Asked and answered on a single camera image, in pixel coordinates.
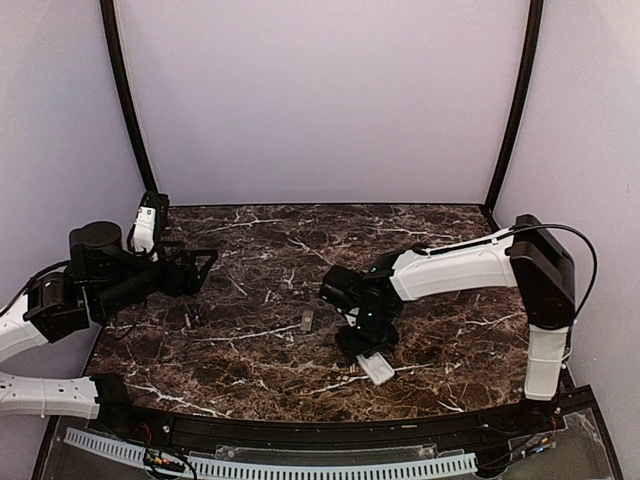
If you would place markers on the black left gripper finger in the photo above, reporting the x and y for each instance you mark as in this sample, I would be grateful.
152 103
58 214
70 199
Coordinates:
201 258
198 275

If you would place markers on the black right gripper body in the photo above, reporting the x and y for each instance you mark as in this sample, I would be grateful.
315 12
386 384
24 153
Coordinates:
369 338

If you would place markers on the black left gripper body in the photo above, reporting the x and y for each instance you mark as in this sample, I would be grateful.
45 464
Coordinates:
171 284

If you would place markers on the white remote control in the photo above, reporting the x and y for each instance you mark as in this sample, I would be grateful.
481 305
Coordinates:
376 368

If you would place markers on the grey battery cover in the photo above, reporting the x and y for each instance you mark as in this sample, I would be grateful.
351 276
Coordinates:
306 323

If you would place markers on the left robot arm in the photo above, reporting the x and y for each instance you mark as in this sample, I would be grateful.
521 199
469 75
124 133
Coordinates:
99 280

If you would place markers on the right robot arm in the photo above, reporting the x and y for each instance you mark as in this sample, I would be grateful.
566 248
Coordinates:
525 256

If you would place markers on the clear acrylic plate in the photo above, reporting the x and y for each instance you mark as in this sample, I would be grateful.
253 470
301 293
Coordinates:
340 456

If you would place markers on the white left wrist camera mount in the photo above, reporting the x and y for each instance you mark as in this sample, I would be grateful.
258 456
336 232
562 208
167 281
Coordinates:
151 219

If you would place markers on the white slotted cable duct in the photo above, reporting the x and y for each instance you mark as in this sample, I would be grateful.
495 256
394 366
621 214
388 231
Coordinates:
239 463

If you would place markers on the black front frame rail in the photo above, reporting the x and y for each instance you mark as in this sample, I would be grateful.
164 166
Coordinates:
200 433

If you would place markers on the black left corner frame post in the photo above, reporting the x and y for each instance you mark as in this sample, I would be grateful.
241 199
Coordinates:
124 93

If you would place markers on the black corner frame post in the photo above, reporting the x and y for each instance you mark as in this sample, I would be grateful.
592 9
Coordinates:
124 93
521 89

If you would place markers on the black right corner frame post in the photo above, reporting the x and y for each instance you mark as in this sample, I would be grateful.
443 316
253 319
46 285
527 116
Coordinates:
521 89

